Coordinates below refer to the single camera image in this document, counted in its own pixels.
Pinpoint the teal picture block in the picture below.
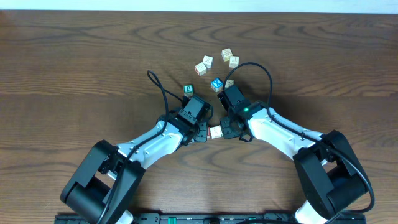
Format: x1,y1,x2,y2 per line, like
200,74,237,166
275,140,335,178
225,79,234,88

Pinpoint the red edged white block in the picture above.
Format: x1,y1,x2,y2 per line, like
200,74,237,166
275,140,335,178
195,62,207,76

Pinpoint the plain white block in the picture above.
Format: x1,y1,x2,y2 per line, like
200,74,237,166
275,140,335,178
209,126,223,139

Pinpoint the tan picture block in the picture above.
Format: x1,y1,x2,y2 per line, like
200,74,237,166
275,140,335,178
229,56,239,68

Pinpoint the yellow picture block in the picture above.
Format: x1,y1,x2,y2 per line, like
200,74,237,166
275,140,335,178
221,48,233,62

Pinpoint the green letter block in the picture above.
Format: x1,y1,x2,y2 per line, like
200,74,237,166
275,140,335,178
183,84,194,98

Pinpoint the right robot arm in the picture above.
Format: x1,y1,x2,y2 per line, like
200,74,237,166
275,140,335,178
220,99,375,223

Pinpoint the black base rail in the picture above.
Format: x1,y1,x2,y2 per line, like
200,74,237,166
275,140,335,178
54,212,367,224

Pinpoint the blue letter X block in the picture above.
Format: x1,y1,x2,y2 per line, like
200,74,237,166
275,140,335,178
210,78,224,93

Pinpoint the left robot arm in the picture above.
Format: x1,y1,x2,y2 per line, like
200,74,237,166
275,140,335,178
60,95,213,224

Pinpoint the white picture block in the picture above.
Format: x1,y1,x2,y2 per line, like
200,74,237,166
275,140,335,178
202,55,213,69

